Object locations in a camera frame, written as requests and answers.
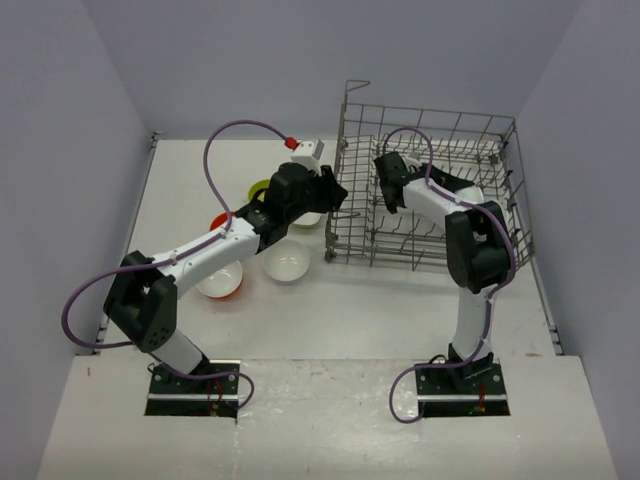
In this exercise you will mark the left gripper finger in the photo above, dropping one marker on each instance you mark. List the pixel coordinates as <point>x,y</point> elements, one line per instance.
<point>327,178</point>
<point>335,199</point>

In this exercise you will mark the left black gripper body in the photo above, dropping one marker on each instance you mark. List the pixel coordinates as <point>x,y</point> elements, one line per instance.
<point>315,199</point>

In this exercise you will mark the white round bowl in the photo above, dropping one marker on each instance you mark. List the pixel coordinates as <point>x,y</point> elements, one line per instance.
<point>286,262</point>

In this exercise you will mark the grey wire dish rack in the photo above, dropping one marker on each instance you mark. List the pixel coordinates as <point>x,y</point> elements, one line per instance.
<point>477,147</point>

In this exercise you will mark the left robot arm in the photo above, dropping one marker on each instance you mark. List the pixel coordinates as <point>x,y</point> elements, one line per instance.
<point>143,299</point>

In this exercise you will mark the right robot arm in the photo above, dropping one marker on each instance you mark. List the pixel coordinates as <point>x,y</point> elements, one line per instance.
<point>479,255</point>

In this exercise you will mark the white square bowl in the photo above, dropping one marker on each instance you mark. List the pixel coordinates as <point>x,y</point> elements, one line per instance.
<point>308,220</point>

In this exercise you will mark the lime green bowl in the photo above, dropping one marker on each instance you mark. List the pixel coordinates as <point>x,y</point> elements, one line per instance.
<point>258,190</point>

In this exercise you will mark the white bowl orange outside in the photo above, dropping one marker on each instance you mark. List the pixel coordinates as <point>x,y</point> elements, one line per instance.
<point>223,283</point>

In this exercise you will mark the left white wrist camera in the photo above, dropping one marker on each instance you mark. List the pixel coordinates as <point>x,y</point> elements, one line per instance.
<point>308,154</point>

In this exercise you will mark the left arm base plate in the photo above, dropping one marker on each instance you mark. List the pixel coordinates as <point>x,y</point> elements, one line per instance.
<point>170,395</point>

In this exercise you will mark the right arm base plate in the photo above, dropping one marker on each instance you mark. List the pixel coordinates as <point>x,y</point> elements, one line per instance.
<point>455,393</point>

